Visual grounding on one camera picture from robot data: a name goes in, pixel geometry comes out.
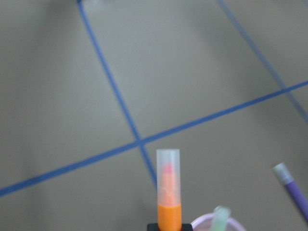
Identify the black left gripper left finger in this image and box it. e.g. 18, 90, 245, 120
147, 223, 159, 231

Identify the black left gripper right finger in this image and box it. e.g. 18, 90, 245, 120
181, 223, 193, 231

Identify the green marker pen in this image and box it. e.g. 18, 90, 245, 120
210, 205, 231, 231

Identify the orange marker pen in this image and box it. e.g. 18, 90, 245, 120
156, 149, 182, 231

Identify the purple marker pen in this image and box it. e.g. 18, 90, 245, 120
272, 163, 308, 224

